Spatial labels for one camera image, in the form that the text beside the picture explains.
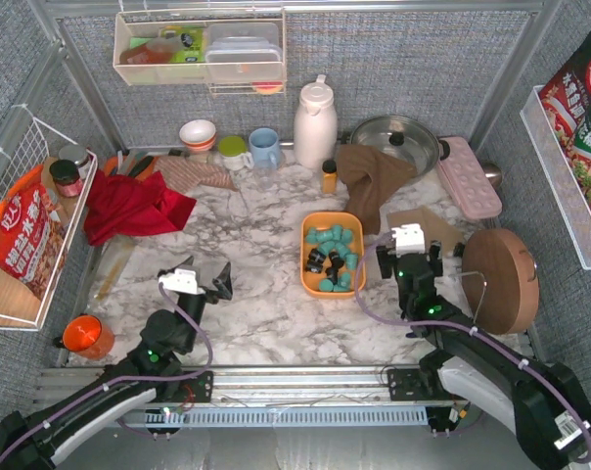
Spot brown cork mat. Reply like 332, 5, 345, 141
386, 206, 465, 253

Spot dark teal capsule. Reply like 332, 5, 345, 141
333, 277, 351, 293

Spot black coffee capsule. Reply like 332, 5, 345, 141
326, 251, 344, 275
308, 249, 327, 263
304, 260, 323, 273

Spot orange plastic storage basket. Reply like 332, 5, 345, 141
300, 211, 366, 300

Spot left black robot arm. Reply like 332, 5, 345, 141
0, 258, 233, 469

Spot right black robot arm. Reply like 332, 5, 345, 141
372, 233, 591, 469

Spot round wooden board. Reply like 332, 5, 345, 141
462, 228, 539, 335

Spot pink egg tray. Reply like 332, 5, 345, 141
435, 136, 502, 220

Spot brown towel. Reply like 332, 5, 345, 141
336, 144, 417, 235

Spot orange cup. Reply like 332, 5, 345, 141
61, 314, 114, 360

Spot red cloth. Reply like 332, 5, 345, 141
83, 170, 197, 247

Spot steel pot with lid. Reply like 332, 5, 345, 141
348, 116, 450, 183

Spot striped beige cloth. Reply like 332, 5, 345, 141
155, 156, 238, 194

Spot orange spice bottle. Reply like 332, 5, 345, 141
321, 159, 338, 194

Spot green lidded white cup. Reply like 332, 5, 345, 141
217, 135, 253, 171

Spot white orange striped bowl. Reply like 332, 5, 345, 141
179, 119, 216, 153

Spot blue mug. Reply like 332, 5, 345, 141
249, 127, 283, 168

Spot white thermos jug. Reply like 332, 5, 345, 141
294, 74, 338, 169

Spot dark lidded jar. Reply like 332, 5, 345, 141
49, 160, 83, 198

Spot red seasoning bag left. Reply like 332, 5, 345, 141
0, 164, 66, 300

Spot silver lidded jar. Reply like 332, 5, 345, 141
59, 144, 91, 179

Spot red seasoning bags right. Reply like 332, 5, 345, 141
538, 30, 591, 211

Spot clear plastic food containers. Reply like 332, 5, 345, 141
205, 22, 283, 83

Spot green drink bottle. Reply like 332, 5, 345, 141
159, 25, 205, 64

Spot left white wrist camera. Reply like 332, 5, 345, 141
159, 267, 204, 295

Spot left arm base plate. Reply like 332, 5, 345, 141
174, 370, 214, 404

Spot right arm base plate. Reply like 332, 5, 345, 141
386, 368, 432, 401

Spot white wire basket right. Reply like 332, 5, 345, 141
520, 85, 591, 270

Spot white wire basket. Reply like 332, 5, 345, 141
520, 85, 591, 270
0, 117, 99, 331

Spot white wire basket left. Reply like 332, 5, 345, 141
0, 117, 99, 331

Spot cream wall storage rack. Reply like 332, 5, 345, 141
113, 7, 287, 95

